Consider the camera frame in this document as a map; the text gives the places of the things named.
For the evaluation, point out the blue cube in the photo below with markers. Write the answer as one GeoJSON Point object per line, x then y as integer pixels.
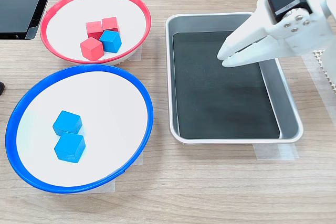
{"type": "Point", "coordinates": [110, 41]}
{"type": "Point", "coordinates": [67, 122]}
{"type": "Point", "coordinates": [69, 147]}

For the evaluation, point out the clear film sheet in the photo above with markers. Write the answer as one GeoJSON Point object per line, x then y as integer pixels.
{"type": "Point", "coordinates": [315, 82]}

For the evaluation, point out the steel tray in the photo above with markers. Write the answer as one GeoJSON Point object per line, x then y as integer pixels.
{"type": "Point", "coordinates": [286, 108]}

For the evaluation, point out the black tray mat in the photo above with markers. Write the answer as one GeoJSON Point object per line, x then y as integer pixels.
{"type": "Point", "coordinates": [223, 98]}

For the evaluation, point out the clear tape strip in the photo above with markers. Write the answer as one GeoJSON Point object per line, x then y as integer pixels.
{"type": "Point", "coordinates": [275, 151]}
{"type": "Point", "coordinates": [137, 54]}

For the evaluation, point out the red cube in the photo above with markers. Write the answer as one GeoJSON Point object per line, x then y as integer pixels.
{"type": "Point", "coordinates": [109, 23]}
{"type": "Point", "coordinates": [93, 28]}
{"type": "Point", "coordinates": [91, 48]}

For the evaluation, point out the blue-rimmed white plate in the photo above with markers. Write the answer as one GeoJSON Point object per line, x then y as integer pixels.
{"type": "Point", "coordinates": [110, 108]}

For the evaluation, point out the red-rimmed white plate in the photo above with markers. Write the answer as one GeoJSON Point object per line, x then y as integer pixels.
{"type": "Point", "coordinates": [65, 19]}

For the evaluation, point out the black flat device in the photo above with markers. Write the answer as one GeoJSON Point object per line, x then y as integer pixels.
{"type": "Point", "coordinates": [18, 9]}

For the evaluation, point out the small black object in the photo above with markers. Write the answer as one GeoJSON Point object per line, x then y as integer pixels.
{"type": "Point", "coordinates": [1, 89]}

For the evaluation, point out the pale perforated base plate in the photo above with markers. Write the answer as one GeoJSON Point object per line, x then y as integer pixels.
{"type": "Point", "coordinates": [318, 54]}

